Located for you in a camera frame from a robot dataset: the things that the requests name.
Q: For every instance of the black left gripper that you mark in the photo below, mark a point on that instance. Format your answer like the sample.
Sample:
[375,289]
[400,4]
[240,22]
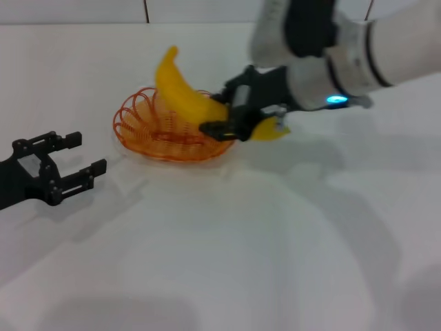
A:
[24,182]

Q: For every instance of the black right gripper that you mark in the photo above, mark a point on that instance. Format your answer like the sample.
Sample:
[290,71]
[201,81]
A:
[256,100]

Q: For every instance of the yellow banana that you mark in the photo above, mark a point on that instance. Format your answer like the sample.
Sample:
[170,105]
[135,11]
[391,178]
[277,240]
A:
[179,93]

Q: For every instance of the right robot arm silver white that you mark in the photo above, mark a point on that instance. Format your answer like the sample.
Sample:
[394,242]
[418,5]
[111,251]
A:
[344,45]

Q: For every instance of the silver connector plug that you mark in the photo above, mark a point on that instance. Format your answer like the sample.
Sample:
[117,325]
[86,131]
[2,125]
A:
[275,113]

